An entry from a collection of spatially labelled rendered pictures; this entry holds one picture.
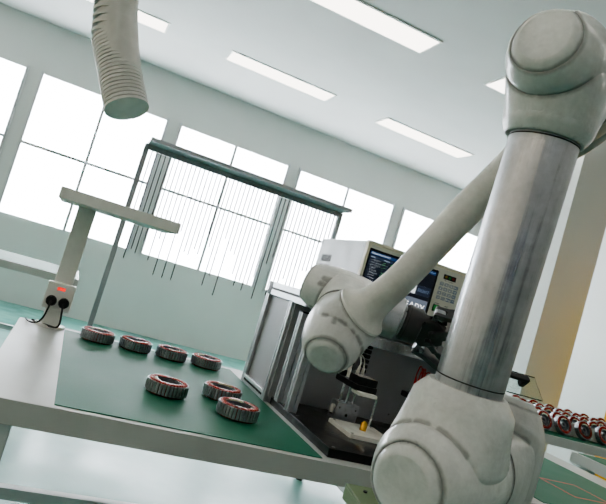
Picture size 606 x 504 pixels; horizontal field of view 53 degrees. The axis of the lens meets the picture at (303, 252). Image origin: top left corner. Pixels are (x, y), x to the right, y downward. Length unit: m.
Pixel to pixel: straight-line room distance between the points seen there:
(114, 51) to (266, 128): 6.09
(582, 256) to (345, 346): 5.12
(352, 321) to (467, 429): 0.29
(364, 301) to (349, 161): 7.76
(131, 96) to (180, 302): 5.95
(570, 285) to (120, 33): 4.59
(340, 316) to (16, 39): 7.45
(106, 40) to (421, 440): 1.95
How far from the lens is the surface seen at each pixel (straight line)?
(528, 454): 1.07
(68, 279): 2.23
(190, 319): 8.16
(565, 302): 5.96
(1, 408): 1.35
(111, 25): 2.48
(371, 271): 1.88
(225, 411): 1.60
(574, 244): 5.99
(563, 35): 0.90
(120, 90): 2.34
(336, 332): 1.03
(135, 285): 8.02
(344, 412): 1.92
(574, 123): 0.92
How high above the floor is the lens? 1.11
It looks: 4 degrees up
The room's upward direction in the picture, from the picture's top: 17 degrees clockwise
